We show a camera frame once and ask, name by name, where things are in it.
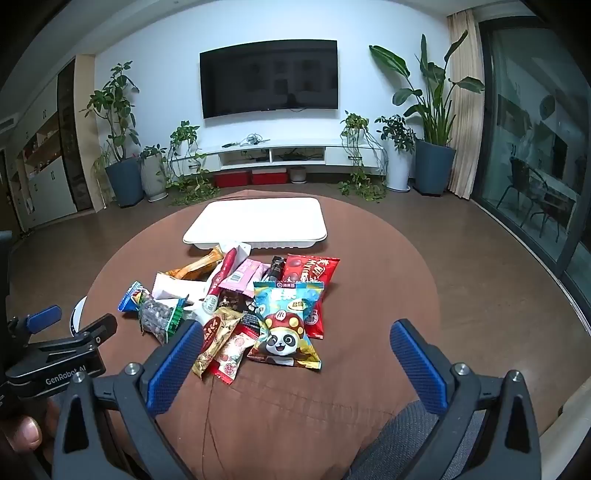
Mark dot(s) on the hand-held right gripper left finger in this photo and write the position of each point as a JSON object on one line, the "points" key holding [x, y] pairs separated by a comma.
{"points": [[173, 364]]}

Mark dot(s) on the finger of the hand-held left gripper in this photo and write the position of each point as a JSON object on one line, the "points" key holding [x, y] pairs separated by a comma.
{"points": [[99, 330], [44, 317]]}

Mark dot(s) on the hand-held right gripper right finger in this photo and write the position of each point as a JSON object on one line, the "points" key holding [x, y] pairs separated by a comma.
{"points": [[415, 360]]}

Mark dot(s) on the gold snack packet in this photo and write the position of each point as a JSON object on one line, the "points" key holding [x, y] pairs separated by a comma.
{"points": [[214, 339]]}

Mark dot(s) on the clear nut packet blue top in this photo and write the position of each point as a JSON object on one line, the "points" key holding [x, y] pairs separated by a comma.
{"points": [[154, 316]]}

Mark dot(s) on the red and white candy packet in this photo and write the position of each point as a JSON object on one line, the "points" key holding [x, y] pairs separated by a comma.
{"points": [[233, 355]]}

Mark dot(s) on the orange snack packet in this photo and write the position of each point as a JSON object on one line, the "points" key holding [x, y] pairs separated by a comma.
{"points": [[198, 267]]}

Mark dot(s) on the red and white stick packet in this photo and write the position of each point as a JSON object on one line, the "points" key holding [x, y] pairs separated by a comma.
{"points": [[224, 272]]}

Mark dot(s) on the panda print snack packet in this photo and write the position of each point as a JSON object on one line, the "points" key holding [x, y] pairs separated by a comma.
{"points": [[281, 344]]}

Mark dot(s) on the pink snack packet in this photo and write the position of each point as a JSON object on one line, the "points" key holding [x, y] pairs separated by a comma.
{"points": [[244, 274]]}

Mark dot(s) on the light blue snack packet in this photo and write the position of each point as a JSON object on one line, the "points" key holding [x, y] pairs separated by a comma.
{"points": [[286, 300]]}

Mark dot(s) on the small white box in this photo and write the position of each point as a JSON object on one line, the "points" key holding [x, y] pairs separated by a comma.
{"points": [[242, 249]]}

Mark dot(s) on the red chocolate ball packet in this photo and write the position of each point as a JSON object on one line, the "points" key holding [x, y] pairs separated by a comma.
{"points": [[309, 270]]}

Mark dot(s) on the long black snack packet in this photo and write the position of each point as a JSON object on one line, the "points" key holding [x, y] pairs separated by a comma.
{"points": [[276, 267]]}

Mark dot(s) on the white plastic tray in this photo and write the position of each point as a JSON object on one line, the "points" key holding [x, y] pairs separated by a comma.
{"points": [[258, 221]]}

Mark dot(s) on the person's left hand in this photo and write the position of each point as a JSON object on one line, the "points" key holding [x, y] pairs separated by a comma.
{"points": [[23, 431]]}

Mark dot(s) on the white curved object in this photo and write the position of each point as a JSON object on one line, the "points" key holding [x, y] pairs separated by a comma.
{"points": [[76, 314]]}

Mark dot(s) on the grey fabric seat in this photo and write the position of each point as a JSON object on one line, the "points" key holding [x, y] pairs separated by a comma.
{"points": [[406, 438]]}

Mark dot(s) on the round brown table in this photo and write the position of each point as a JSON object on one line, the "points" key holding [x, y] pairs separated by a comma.
{"points": [[286, 415]]}

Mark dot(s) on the tall leafy plant blue pot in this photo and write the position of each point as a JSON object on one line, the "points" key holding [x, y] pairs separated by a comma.
{"points": [[124, 182]]}

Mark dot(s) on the small plant grey pot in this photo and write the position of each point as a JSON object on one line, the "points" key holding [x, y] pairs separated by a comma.
{"points": [[154, 177]]}

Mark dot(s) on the bushy plant white pot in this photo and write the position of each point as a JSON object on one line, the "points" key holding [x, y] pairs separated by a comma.
{"points": [[398, 170]]}

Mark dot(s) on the large-leaf plant blue pot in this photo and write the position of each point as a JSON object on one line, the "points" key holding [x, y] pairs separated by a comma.
{"points": [[434, 166]]}

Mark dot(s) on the red storage box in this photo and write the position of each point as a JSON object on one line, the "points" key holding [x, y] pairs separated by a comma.
{"points": [[233, 179], [270, 177]]}

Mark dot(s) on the black outdoor chair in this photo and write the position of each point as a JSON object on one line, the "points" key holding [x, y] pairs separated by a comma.
{"points": [[521, 180]]}

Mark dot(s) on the trailing vine plant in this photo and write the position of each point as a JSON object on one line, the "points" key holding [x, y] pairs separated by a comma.
{"points": [[355, 122], [187, 136]]}

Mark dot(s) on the white television cabinet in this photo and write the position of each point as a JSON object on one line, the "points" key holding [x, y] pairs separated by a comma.
{"points": [[341, 157]]}

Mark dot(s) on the small white empty pot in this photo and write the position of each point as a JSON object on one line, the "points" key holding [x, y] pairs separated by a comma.
{"points": [[298, 174]]}

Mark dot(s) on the beige curtain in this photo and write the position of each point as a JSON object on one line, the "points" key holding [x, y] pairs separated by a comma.
{"points": [[461, 138]]}

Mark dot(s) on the glass sliding door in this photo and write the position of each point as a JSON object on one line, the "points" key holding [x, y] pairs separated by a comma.
{"points": [[521, 92]]}

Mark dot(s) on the wall-mounted black television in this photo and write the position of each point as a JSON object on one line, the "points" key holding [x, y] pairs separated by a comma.
{"points": [[268, 78]]}

